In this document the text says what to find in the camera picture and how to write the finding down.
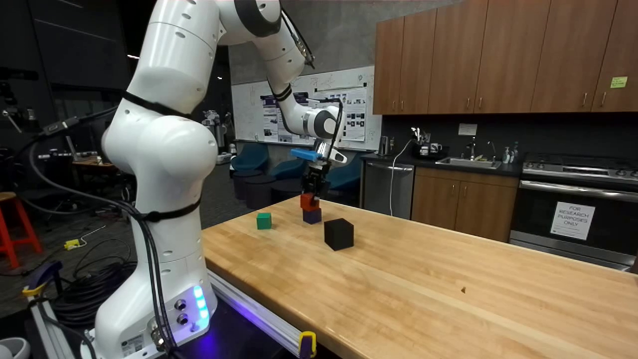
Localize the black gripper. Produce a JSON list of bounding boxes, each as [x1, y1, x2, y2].
[[302, 160, 334, 202]]

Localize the large black cube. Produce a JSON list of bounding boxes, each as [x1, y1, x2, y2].
[[324, 216, 358, 254]]

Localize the stainless steel dishwasher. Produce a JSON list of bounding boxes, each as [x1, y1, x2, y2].
[[362, 158, 418, 220]]

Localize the wide brown lower cabinet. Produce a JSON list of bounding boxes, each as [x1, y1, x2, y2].
[[412, 166, 521, 244]]

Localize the yellow clamp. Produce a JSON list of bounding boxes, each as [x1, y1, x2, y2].
[[298, 329, 322, 359]]

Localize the steel kitchen sink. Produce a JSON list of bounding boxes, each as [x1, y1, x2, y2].
[[436, 154, 503, 170]]

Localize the white paper sheet on oven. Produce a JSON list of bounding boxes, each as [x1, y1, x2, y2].
[[549, 200, 599, 244]]

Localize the stainless steel oven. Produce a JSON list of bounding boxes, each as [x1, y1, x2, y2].
[[509, 158, 638, 276]]

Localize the red legged stool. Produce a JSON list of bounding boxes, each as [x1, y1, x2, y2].
[[0, 190, 45, 272]]

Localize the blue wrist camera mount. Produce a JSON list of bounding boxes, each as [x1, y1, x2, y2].
[[290, 146, 322, 164]]

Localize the white wall poster board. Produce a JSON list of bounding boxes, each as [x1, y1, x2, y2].
[[230, 64, 386, 154]]

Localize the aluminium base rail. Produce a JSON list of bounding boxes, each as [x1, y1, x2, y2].
[[204, 268, 316, 359]]

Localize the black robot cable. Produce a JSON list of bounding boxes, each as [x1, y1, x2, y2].
[[0, 142, 172, 351]]

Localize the brown upper wall cabinets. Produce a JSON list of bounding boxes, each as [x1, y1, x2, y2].
[[372, 0, 638, 118]]

